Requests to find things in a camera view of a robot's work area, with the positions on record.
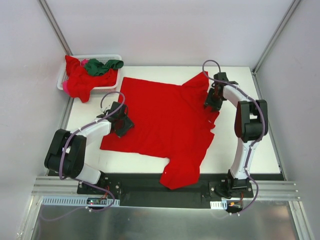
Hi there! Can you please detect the green t shirt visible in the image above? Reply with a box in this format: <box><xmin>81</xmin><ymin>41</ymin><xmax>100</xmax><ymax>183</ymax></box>
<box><xmin>84</xmin><ymin>58</ymin><xmax>124</xmax><ymax>77</ymax></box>

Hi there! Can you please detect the white plastic laundry basket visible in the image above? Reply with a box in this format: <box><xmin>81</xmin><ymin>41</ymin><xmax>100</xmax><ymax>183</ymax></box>
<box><xmin>57</xmin><ymin>54</ymin><xmax>124</xmax><ymax>102</ymax></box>

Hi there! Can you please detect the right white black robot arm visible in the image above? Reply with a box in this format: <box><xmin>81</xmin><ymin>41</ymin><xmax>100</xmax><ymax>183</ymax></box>
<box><xmin>204</xmin><ymin>72</ymin><xmax>268</xmax><ymax>199</ymax></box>

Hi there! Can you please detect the white slotted cable duct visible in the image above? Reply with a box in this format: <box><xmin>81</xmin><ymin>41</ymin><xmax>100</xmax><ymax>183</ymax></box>
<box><xmin>210</xmin><ymin>200</ymin><xmax>228</xmax><ymax>210</ymax></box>
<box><xmin>42</xmin><ymin>196</ymin><xmax>120</xmax><ymax>208</ymax></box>

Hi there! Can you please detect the red t shirt in basket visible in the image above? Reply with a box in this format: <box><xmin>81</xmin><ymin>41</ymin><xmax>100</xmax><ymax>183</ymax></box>
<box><xmin>65</xmin><ymin>55</ymin><xmax>118</xmax><ymax>103</ymax></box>

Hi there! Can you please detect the left white slotted cable duct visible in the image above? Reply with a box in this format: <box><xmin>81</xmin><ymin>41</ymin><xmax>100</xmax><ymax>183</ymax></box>
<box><xmin>42</xmin><ymin>196</ymin><xmax>120</xmax><ymax>208</ymax></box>

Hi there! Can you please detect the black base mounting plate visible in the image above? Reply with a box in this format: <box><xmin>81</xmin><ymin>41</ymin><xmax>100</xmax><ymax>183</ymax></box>
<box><xmin>76</xmin><ymin>172</ymin><xmax>254</xmax><ymax>208</ymax></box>

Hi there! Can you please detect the red t shirt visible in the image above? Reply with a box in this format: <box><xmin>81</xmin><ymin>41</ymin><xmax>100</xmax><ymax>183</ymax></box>
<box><xmin>100</xmin><ymin>72</ymin><xmax>219</xmax><ymax>190</ymax></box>
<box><xmin>65</xmin><ymin>55</ymin><xmax>118</xmax><ymax>103</ymax></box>

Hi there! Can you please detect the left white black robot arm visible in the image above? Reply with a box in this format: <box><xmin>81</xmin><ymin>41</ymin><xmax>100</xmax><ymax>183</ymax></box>
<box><xmin>44</xmin><ymin>101</ymin><xmax>134</xmax><ymax>195</ymax></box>

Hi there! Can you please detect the right white slotted cable duct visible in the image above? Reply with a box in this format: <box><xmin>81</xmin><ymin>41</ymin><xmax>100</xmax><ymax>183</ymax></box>
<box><xmin>210</xmin><ymin>200</ymin><xmax>228</xmax><ymax>210</ymax></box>

